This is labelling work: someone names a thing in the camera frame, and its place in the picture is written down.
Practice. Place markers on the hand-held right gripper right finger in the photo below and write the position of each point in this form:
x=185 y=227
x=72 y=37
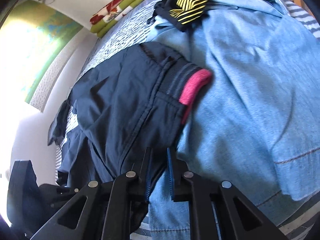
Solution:
x=171 y=177

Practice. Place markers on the blue white striped quilt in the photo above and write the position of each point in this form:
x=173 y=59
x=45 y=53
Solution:
x=300 y=15

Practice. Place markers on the landscape painting wall poster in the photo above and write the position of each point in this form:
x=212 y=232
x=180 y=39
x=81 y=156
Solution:
x=45 y=42

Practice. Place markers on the navy pants pink waistband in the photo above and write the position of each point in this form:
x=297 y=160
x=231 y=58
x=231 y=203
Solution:
x=120 y=100

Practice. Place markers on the red floral folded blanket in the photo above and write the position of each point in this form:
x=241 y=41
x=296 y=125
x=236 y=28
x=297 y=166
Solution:
x=112 y=6

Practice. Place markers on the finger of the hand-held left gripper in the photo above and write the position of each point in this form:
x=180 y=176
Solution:
x=62 y=192

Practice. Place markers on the light blue denim shirt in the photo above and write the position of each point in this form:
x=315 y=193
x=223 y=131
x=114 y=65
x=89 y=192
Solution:
x=250 y=92

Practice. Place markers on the blue patterned bed sheet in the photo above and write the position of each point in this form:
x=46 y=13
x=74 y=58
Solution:
x=117 y=42

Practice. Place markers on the folded dark garment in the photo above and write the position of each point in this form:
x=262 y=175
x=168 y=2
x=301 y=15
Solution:
x=58 y=122

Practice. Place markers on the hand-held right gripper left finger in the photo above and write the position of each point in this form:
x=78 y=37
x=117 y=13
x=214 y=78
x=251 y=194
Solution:
x=143 y=170

